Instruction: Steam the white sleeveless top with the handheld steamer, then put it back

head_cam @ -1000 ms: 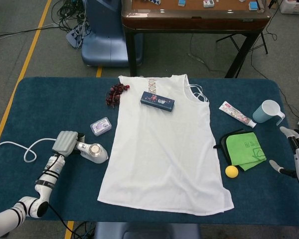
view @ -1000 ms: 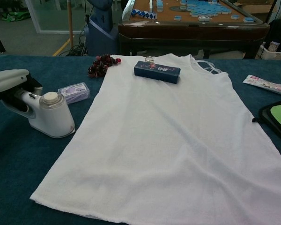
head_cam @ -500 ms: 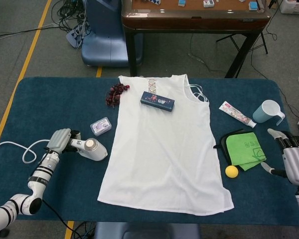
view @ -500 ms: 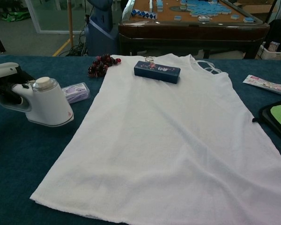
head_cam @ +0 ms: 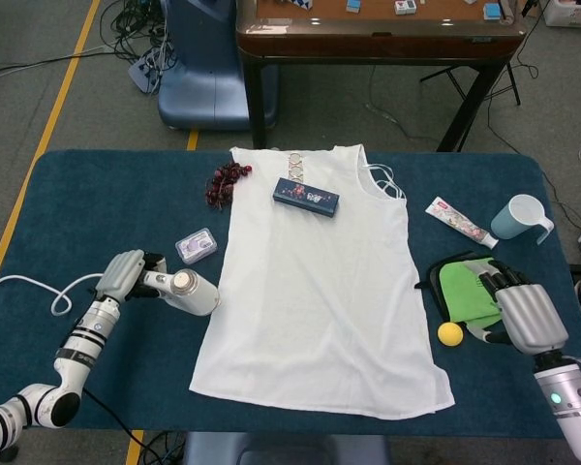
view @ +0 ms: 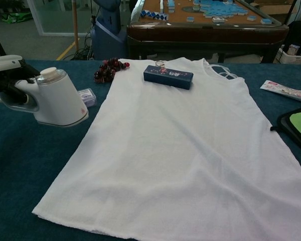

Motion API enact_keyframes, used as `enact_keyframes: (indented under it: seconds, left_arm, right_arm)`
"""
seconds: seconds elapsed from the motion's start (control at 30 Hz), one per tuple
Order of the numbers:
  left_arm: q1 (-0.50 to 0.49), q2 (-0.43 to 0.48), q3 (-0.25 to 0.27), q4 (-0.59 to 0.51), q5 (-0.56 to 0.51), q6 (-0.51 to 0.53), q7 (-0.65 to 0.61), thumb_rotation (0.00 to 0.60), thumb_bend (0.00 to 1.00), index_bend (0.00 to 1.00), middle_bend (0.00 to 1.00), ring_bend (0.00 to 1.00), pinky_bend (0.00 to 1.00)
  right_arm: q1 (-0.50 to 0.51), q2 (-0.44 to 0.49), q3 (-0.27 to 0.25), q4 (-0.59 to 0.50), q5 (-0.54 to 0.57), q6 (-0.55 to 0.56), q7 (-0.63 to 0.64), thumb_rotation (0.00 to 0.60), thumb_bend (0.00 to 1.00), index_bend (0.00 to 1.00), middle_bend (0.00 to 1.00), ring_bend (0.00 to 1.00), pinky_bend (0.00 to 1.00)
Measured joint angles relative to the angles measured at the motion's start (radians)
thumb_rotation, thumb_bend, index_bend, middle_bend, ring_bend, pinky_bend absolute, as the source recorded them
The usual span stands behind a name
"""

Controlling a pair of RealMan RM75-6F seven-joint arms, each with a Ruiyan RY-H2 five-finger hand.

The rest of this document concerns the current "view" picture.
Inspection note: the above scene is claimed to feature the white plastic basket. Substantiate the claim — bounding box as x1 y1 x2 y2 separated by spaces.
275 45 301 66

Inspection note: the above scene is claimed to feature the black bag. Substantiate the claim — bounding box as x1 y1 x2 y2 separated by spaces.
287 20 301 48

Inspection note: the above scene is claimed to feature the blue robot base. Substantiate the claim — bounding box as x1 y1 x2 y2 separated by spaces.
90 0 128 60

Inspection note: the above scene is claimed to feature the white t-shirt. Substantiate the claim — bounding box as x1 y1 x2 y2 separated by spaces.
31 57 301 241

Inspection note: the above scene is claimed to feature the dark blue rectangular box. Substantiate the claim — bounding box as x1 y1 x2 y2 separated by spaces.
143 65 194 90

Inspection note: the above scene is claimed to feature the purple clear plastic box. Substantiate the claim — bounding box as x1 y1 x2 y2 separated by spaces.
76 87 98 108

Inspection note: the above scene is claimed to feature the teal tablecloth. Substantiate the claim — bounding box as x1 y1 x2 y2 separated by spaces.
0 59 301 241

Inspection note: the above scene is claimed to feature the dark red grape bunch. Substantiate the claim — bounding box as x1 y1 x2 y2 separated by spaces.
93 57 131 84

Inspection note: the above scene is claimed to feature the wooden pole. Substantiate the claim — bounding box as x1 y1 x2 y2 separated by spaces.
72 0 80 51

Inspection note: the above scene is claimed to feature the brown wooden mahjong table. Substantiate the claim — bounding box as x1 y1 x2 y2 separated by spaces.
126 0 289 63

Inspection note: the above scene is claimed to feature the blue white snake cube toy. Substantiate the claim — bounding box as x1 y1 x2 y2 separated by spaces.
139 9 172 21

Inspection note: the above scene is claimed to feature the glass door frame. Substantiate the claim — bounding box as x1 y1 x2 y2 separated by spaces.
27 0 96 36

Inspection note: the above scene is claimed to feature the pink printed flat packet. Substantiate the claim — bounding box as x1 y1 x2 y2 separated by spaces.
260 80 301 105

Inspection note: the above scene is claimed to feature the floor cable tangle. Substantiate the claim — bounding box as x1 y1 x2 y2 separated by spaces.
74 32 95 60

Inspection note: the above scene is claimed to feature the white clothes iron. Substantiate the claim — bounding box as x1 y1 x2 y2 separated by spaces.
0 67 90 128

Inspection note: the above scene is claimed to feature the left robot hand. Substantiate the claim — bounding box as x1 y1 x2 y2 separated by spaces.
0 55 41 106

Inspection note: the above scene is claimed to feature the green bag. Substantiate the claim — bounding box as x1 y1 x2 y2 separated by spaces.
1 12 32 24

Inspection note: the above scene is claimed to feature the blue mahjong tile heap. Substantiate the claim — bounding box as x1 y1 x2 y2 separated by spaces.
199 0 244 18

